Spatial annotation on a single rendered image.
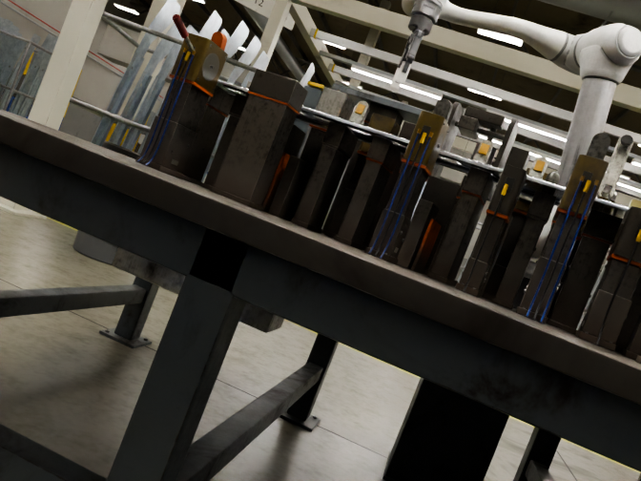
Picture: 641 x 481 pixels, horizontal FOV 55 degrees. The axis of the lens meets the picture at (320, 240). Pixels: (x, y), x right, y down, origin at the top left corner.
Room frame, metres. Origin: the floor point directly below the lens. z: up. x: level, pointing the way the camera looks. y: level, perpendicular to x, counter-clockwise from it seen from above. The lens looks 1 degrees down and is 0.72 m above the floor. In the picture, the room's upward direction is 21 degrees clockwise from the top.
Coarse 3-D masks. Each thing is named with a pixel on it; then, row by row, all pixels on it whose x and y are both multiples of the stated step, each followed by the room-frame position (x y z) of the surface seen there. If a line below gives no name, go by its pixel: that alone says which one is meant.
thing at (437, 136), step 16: (416, 128) 1.38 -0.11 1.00; (432, 128) 1.37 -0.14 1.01; (448, 128) 1.43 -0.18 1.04; (416, 144) 1.37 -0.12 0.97; (432, 144) 1.37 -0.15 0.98; (416, 160) 1.37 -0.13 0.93; (432, 160) 1.40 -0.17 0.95; (400, 176) 1.39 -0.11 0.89; (416, 176) 1.38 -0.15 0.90; (400, 192) 1.38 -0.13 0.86; (416, 192) 1.40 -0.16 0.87; (400, 208) 1.38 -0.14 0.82; (384, 224) 1.38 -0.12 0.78; (400, 224) 1.37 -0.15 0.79; (384, 240) 1.38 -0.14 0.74; (400, 240) 1.41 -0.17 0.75; (384, 256) 1.36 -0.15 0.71
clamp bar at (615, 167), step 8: (624, 136) 1.56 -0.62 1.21; (616, 144) 1.59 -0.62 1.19; (624, 144) 1.56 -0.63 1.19; (632, 144) 1.58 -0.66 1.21; (616, 152) 1.58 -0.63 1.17; (624, 152) 1.58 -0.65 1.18; (616, 160) 1.58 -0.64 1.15; (624, 160) 1.57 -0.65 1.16; (608, 168) 1.57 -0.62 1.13; (616, 168) 1.58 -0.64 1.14; (608, 176) 1.58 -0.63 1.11; (616, 176) 1.57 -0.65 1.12; (608, 184) 1.57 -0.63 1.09; (616, 184) 1.56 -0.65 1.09; (600, 192) 1.56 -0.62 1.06
